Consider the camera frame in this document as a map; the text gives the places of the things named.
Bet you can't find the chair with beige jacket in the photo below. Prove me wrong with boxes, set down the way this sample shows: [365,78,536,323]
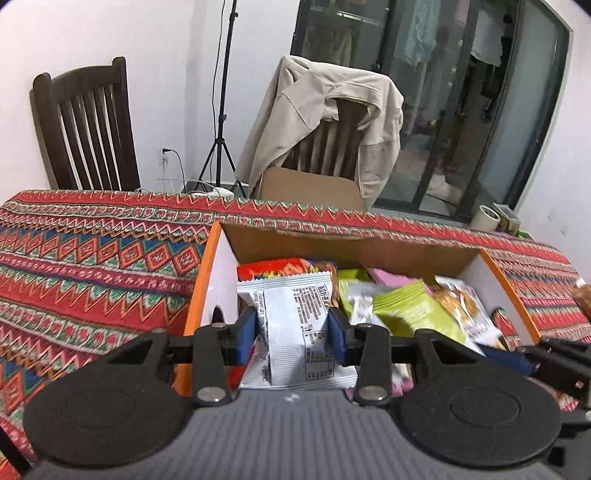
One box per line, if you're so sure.
[235,55,406,212]

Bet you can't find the dark wooden chair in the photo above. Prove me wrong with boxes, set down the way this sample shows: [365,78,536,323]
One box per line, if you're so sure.
[31,56,140,191]

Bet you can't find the silver white snack packet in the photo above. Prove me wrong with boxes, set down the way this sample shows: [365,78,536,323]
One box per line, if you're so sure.
[236,271,356,390]

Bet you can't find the beige jacket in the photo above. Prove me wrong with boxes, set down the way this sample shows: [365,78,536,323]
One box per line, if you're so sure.
[235,55,404,207]

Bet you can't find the colourful red snack bag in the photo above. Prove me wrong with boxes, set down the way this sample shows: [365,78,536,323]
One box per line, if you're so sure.
[236,257,338,281]

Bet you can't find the studio light on stand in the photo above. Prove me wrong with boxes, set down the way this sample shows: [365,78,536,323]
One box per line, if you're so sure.
[197,1,245,197]

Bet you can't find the pink snack packet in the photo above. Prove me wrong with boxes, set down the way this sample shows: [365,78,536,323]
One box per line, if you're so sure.
[368,268,432,296]

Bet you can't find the orange cardboard snack box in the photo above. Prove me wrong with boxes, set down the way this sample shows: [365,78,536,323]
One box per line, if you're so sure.
[172,221,542,398]

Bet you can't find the green white snack bar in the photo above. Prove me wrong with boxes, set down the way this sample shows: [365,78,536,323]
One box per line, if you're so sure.
[369,280,482,353]

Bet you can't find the white cracker packet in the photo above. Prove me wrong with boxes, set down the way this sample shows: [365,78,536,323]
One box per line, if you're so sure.
[433,276,503,349]

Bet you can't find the colourful patterned tablecloth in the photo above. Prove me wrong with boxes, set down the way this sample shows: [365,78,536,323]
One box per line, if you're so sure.
[1,190,590,479]

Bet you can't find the black framed glass door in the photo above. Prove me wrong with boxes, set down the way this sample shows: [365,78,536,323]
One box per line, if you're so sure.
[291,0,570,222]

